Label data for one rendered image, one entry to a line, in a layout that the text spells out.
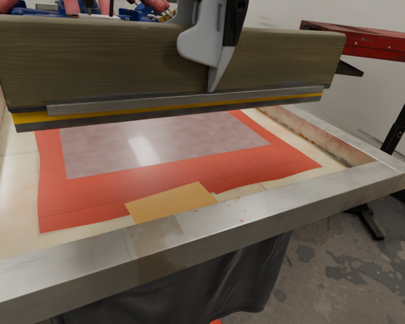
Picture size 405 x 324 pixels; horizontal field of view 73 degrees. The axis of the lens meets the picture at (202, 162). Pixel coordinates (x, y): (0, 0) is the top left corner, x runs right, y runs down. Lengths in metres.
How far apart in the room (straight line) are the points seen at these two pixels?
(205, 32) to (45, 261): 0.24
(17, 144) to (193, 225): 0.32
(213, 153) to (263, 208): 0.17
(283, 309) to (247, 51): 1.26
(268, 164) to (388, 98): 2.07
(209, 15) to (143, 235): 0.21
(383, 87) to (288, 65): 2.13
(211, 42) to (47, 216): 0.25
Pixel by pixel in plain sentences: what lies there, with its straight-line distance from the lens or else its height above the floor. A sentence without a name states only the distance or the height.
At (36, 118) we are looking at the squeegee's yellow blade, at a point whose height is 1.06.
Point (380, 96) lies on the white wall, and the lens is 2.50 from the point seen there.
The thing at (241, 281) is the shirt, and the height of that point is 0.67.
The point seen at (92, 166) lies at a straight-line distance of 0.41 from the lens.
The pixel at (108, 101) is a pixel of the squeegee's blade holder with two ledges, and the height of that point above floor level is 1.08.
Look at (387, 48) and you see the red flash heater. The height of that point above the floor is 1.06.
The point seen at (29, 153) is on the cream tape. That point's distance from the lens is 0.46.
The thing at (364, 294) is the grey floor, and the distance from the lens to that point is 1.69.
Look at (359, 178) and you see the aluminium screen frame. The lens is 0.42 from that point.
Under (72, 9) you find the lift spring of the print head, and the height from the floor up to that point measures 1.07.
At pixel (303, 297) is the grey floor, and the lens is 1.52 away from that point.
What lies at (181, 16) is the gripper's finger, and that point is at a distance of 0.34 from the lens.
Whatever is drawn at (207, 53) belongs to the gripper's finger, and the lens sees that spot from 0.29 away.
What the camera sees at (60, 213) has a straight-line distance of 0.34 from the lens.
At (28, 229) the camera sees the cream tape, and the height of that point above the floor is 0.96.
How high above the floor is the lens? 1.18
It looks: 32 degrees down
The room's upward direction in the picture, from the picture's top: 7 degrees clockwise
